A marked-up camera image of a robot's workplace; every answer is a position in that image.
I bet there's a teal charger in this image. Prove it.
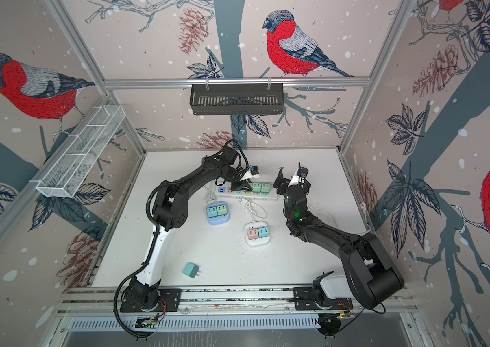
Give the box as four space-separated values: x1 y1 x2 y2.
207 206 218 218
239 184 252 192

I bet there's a white wire mesh shelf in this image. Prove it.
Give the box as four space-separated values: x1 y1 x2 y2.
36 106 126 198

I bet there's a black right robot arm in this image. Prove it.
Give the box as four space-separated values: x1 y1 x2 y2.
273 166 405 309

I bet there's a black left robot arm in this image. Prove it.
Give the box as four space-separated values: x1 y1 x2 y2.
113 139 250 312

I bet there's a white square strip cable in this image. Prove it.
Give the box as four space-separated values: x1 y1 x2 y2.
244 199 269 222

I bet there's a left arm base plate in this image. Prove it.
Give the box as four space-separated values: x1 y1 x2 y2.
120 289 182 313

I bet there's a blue square power strip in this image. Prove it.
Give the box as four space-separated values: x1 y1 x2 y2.
206 202 230 226

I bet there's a white long power strip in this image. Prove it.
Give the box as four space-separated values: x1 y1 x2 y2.
215 182 278 201

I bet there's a black hanging basket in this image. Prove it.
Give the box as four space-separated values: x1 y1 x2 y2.
189 83 285 116

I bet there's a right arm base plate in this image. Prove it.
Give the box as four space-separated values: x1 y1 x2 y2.
288 286 353 311

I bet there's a white square power strip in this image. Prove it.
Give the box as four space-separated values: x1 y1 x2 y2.
244 221 271 247

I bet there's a light green charger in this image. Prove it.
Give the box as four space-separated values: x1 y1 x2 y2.
261 183 272 194

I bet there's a pink charger plug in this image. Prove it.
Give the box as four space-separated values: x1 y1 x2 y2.
247 228 259 241

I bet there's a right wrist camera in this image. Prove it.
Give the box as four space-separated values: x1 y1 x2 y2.
288 163 311 188

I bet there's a teal charger front lowest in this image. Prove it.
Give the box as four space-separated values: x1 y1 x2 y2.
183 262 200 278

